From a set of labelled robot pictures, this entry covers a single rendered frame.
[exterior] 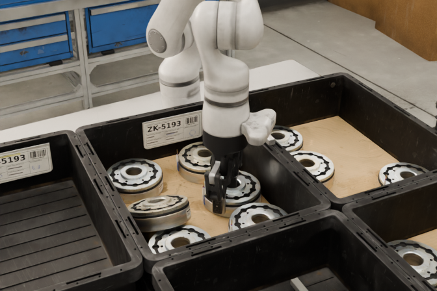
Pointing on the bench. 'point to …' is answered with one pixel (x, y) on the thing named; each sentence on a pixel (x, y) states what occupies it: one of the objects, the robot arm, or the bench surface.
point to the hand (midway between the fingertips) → (224, 196)
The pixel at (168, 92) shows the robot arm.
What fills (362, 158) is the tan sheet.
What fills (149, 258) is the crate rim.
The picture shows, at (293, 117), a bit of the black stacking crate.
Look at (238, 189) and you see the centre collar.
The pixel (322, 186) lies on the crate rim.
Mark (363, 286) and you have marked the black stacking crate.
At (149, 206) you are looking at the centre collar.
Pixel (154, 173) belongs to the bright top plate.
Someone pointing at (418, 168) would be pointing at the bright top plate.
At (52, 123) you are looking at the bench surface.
